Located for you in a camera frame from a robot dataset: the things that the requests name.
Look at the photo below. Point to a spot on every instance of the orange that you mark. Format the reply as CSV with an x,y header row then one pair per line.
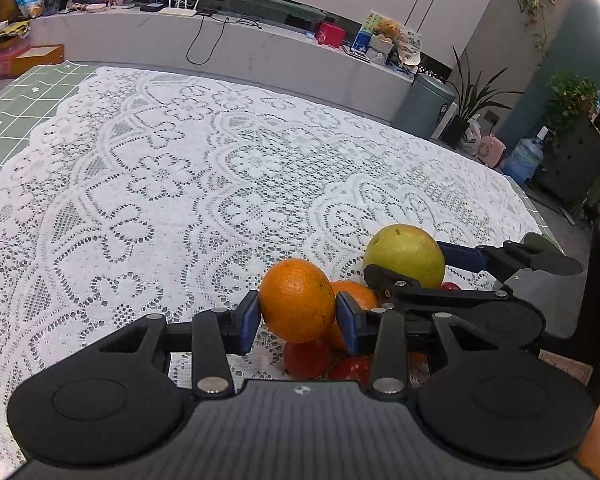
x,y
357,296
297,300

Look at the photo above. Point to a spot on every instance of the white lace tablecloth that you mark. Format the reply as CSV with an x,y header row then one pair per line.
x,y
180,185

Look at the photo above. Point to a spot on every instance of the red box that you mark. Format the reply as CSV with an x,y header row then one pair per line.
x,y
331,35

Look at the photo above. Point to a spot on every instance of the hanging vine plant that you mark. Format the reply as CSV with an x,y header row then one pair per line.
x,y
530,5

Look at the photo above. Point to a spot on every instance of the blue tissue box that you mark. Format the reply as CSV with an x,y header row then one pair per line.
x,y
363,41

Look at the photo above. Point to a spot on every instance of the brown teddy bear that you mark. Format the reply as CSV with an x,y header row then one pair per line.
x,y
389,30

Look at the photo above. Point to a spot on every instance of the pink small heater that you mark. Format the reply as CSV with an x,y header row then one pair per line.
x,y
492,151

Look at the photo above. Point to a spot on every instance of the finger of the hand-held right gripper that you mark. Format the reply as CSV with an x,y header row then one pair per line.
x,y
382,280
460,256

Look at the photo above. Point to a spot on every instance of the red tomato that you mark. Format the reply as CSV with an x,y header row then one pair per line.
x,y
352,371
450,286
307,361

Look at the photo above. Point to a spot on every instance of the dark grey cabinet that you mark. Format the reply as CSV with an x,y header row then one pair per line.
x,y
575,160

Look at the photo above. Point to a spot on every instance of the pink flat box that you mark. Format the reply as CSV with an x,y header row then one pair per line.
x,y
0,62

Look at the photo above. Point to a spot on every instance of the white plastic bag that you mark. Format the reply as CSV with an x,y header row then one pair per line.
x,y
471,135

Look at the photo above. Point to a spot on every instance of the orange flat box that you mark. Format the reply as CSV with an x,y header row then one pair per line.
x,y
40,57

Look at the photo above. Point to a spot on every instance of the grey trash can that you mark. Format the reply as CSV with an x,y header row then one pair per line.
x,y
422,105

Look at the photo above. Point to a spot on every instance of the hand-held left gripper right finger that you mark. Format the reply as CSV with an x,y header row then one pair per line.
x,y
347,321

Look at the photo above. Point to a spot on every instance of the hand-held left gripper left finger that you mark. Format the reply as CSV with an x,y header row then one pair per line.
x,y
250,322

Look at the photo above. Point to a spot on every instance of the white marble tv cabinet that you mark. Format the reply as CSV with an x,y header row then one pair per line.
x,y
280,60

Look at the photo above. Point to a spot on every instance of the green printed picture board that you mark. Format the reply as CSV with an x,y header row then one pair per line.
x,y
410,37

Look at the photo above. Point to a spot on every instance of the yellow green pear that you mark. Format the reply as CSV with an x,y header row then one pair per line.
x,y
405,252

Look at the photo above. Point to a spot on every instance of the long leaf potted plant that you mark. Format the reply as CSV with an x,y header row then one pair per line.
x,y
467,100

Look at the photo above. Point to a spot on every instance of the blue water bottle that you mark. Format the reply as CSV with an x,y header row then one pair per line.
x,y
525,157

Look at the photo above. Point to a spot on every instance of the blue snack bag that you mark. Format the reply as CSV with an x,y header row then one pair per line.
x,y
31,2

